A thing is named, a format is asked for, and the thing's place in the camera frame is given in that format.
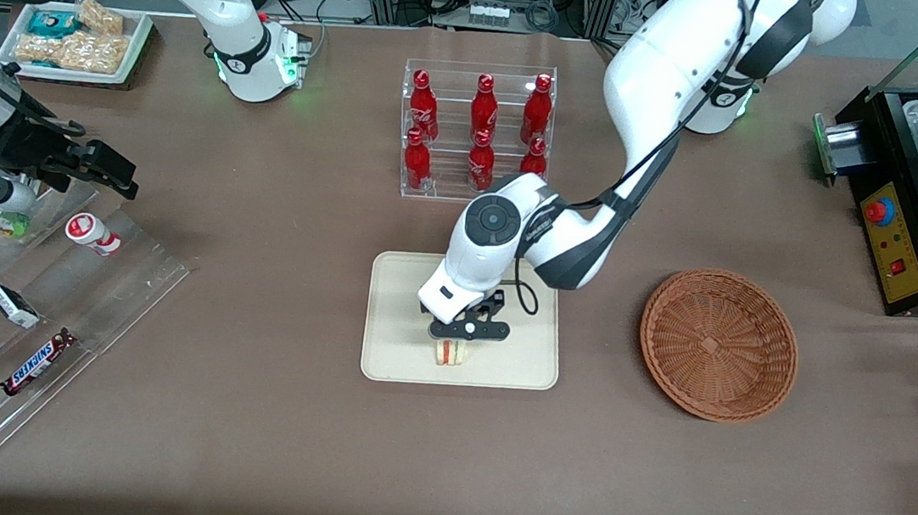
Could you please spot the brown snickers bar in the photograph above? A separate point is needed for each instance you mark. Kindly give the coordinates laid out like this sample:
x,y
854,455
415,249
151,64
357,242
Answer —
x,y
37,362

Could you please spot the clear acrylic bottle rack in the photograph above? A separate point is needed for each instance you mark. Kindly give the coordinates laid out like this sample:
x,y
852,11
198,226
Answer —
x,y
441,187

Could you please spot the medium clear peanut snack bag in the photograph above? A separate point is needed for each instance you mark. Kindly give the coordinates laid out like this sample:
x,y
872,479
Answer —
x,y
37,48

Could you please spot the small white red yogurt bottle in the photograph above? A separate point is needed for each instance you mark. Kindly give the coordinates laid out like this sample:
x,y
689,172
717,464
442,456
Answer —
x,y
86,230

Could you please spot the black food warmer appliance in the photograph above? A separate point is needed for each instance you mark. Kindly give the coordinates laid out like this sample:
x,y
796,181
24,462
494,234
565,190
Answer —
x,y
895,244

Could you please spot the triangular sandwich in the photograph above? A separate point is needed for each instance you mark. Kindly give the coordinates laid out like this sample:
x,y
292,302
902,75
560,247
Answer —
x,y
451,354

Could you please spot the large clear peanut snack bag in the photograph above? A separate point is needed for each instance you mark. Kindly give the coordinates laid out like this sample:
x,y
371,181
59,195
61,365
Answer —
x,y
95,52

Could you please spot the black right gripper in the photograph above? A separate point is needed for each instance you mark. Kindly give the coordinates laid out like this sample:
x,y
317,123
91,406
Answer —
x,y
34,147

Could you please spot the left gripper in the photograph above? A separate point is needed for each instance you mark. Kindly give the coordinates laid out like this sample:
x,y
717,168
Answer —
x,y
495,301

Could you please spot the white rectangular snack tray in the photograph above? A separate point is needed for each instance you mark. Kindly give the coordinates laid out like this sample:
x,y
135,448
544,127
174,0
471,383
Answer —
x,y
136,44

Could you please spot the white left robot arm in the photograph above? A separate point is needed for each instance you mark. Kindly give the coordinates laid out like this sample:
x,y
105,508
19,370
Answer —
x,y
676,58

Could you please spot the clear acrylic stepped display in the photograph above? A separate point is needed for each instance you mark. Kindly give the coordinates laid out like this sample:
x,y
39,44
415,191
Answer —
x,y
113,298

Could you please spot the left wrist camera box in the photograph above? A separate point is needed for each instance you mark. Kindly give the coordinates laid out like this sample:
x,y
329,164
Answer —
x,y
470,327

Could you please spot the beige plastic serving tray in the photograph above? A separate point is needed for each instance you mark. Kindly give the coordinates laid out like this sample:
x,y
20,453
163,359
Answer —
x,y
396,328

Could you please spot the small clear peanut snack bag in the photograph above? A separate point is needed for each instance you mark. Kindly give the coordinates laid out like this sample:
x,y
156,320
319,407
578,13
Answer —
x,y
100,17

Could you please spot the teal snack package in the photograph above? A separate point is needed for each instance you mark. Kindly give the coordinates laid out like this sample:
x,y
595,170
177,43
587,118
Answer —
x,y
52,22

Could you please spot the white power strip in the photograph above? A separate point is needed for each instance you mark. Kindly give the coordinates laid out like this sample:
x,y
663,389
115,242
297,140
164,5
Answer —
x,y
489,13

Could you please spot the red cola bottle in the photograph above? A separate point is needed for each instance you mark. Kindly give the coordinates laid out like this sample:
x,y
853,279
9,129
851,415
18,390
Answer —
x,y
484,111
480,166
416,166
422,109
537,110
533,159

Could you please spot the brown woven wicker basket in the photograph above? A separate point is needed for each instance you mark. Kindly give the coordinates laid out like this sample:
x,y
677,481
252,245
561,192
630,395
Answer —
x,y
718,344

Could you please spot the black white snack bar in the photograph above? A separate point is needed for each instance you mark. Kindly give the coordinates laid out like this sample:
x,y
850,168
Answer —
x,y
13,305

